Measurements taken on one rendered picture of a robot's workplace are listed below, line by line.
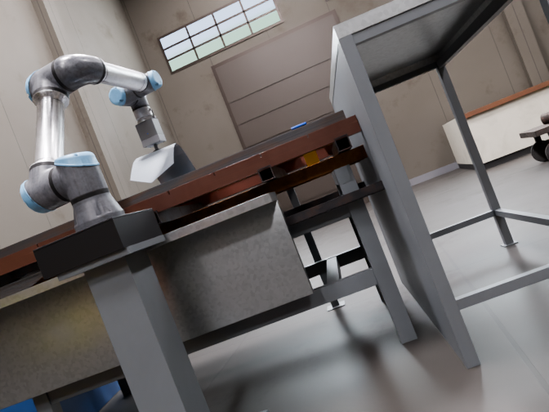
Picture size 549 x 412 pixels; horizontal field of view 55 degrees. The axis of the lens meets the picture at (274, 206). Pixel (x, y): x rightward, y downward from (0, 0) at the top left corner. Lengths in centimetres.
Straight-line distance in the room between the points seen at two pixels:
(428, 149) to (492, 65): 177
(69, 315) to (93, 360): 18
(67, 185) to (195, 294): 60
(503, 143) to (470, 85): 259
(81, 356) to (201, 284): 53
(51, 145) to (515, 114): 669
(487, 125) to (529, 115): 54
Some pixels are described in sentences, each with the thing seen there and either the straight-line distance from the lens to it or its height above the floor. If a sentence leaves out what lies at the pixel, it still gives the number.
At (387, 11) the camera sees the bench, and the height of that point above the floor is 103.
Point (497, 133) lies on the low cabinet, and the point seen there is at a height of 40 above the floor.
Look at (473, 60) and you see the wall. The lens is 1020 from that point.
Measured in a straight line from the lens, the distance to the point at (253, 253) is 187.
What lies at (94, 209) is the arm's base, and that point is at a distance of 162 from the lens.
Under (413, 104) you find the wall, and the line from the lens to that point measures 999.
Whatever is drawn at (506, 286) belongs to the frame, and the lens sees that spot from 165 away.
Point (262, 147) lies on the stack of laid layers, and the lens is 193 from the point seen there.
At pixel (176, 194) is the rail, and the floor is 80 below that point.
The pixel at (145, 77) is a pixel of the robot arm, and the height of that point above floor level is 129.
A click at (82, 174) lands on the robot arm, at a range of 164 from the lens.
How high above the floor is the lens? 65
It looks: level
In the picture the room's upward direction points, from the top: 21 degrees counter-clockwise
